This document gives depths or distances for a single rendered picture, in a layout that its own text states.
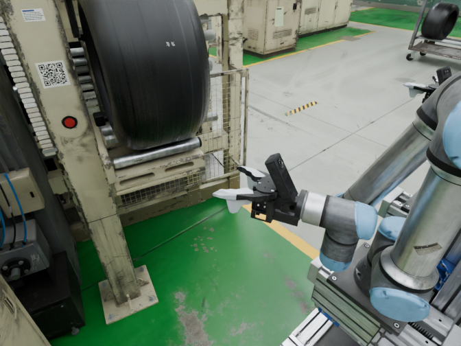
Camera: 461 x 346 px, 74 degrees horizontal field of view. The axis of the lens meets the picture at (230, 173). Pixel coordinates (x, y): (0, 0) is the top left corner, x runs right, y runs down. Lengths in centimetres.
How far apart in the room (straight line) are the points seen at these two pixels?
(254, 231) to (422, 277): 146
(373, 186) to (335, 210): 13
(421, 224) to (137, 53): 77
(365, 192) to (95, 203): 99
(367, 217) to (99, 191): 98
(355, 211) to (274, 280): 123
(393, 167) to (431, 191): 14
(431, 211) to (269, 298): 127
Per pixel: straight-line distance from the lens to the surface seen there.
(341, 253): 76
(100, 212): 137
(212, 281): 185
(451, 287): 114
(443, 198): 64
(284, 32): 603
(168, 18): 96
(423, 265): 74
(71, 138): 118
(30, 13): 107
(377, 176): 77
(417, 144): 73
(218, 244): 201
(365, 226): 70
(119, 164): 116
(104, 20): 95
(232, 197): 69
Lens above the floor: 152
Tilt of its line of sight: 36 degrees down
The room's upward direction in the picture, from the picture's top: straight up
